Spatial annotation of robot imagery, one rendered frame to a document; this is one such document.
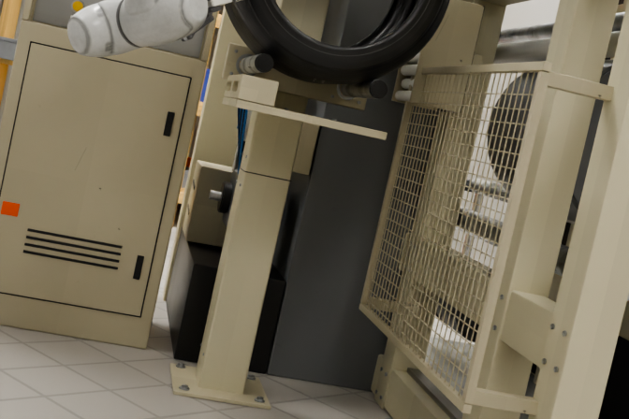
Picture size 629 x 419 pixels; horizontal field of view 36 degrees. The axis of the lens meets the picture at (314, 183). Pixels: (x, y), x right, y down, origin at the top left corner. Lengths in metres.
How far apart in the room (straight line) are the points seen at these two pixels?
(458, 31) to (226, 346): 1.07
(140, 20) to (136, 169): 1.17
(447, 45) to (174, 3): 1.08
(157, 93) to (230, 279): 0.63
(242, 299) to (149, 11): 1.11
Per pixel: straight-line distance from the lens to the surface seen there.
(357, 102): 2.68
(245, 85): 2.28
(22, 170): 2.99
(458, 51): 2.71
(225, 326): 2.73
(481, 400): 2.00
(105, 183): 2.98
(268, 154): 2.67
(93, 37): 1.91
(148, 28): 1.85
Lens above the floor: 0.79
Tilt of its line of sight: 3 degrees down
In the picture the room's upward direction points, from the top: 12 degrees clockwise
